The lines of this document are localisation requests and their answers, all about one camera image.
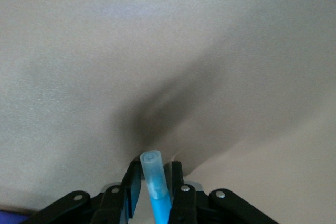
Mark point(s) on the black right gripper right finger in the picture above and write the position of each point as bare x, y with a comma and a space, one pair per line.
189, 205

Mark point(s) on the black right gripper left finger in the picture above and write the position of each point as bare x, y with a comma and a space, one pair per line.
113, 205

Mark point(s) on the blue marker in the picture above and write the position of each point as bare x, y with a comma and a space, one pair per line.
157, 187

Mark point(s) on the purple marker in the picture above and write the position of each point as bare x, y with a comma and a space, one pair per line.
11, 218

